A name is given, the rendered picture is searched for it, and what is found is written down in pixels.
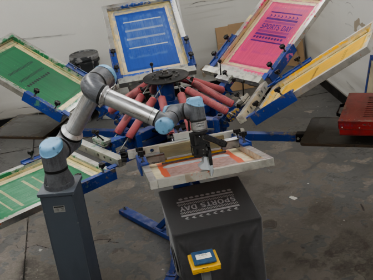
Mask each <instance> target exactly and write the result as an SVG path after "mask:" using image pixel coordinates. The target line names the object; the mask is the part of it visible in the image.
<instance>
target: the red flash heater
mask: <svg viewBox="0 0 373 280"><path fill-rule="evenodd" d="M338 129H339V132H340V135H342V136H373V93H349V95H348V97H347V99H346V102H345V105H344V107H343V109H342V112H341V115H340V118H339V120H338Z"/></svg>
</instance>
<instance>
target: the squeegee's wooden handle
mask: <svg viewBox="0 0 373 280"><path fill-rule="evenodd" d="M213 137H215V138H218V139H224V135H223V134H220V135H217V136H213ZM209 142H210V141H209ZM190 145H191V144H190V141H185V142H179V143H173V144H168V145H164V146H159V152H160V153H163V152H164V156H165V160H166V159H167V158H168V157H174V156H179V155H182V154H188V153H191V146H190ZM210 148H211V149H214V148H220V146H218V144H215V143H213V142H210ZM221 149H222V147H221Z"/></svg>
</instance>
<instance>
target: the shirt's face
mask: <svg viewBox="0 0 373 280"><path fill-rule="evenodd" d="M228 188H231V190H232V192H233V194H234V196H235V198H236V200H237V201H238V203H239V205H240V207H241V209H238V210H234V211H229V212H224V213H218V214H214V215H210V216H205V217H199V218H194V219H189V220H186V221H183V219H182V217H181V214H180V211H179V208H178V205H177V203H176V199H179V198H184V197H190V196H195V195H199V194H203V193H209V192H214V191H219V190H223V189H228ZM160 196H161V198H162V201H163V205H164V208H165V211H166V214H167V217H168V221H169V224H170V227H171V229H172V233H173V234H181V233H186V232H191V231H196V230H200V229H205V228H210V227H215V226H221V225H224V224H229V223H234V222H239V221H244V220H248V219H253V218H258V217H260V214H259V213H258V211H257V209H256V208H255V206H254V204H253V202H252V201H251V199H250V197H249V196H248V194H247V192H246V190H245V189H244V187H243V185H242V183H241V182H240V180H239V178H238V176H235V177H230V178H224V179H219V180H216V181H210V182H205V183H199V184H194V185H191V186H185V187H180V188H174V189H169V190H166V191H160Z"/></svg>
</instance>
